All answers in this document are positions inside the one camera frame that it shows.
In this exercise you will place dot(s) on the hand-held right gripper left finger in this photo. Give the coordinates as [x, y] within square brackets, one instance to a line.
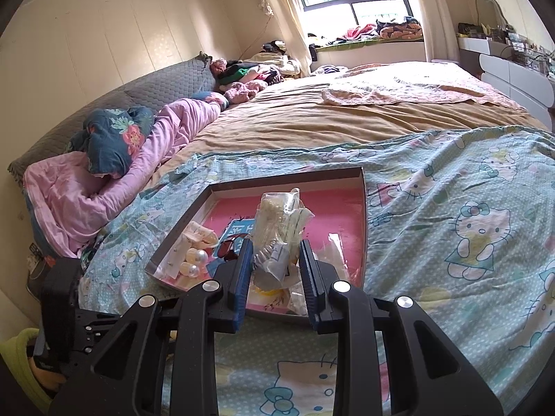
[243, 286]

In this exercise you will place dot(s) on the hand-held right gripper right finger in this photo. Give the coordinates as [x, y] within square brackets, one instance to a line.
[308, 286]

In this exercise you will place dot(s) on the dark red hair accessory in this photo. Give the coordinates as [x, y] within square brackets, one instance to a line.
[230, 247]

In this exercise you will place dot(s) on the pearl earrings packet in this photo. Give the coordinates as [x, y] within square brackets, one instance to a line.
[193, 264]

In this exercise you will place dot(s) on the clear bag with jewelry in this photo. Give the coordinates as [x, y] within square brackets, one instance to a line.
[277, 234]

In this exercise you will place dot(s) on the shallow tray with pink inside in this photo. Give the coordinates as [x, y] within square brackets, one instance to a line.
[342, 216]

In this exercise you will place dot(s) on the person's left forearm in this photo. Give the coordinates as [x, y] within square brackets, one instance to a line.
[19, 364]

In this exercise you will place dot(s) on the white jewelry packet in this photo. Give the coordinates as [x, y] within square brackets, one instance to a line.
[200, 232]

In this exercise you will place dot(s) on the flat clear plastic bag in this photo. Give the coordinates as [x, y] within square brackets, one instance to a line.
[338, 255]

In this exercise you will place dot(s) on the pink quilt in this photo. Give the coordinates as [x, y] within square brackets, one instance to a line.
[86, 199]

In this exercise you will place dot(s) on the cartoon cat printed blanket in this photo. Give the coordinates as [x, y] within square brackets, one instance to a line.
[455, 225]

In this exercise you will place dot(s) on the tan bedsheet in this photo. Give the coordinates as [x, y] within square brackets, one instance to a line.
[303, 125]

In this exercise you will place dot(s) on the blue floral pillow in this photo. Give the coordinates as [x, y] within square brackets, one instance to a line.
[112, 138]

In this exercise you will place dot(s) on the pink fuzzy cloth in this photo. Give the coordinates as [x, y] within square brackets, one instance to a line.
[243, 91]

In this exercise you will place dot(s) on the grey quilted headboard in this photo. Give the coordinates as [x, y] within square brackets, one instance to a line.
[130, 86]

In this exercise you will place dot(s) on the pile of clothes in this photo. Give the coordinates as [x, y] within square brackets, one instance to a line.
[260, 67]

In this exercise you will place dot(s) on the pink towel blanket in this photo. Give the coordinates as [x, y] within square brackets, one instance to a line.
[412, 91]

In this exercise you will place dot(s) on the pile of cloths on windowsill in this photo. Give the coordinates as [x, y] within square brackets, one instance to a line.
[377, 30]

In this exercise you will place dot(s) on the cream curtain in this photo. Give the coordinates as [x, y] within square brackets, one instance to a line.
[433, 13]
[282, 17]

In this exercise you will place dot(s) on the white vanity dresser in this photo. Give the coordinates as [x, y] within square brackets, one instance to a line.
[511, 73]

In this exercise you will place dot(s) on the vanity mirror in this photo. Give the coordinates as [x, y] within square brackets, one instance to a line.
[490, 11]

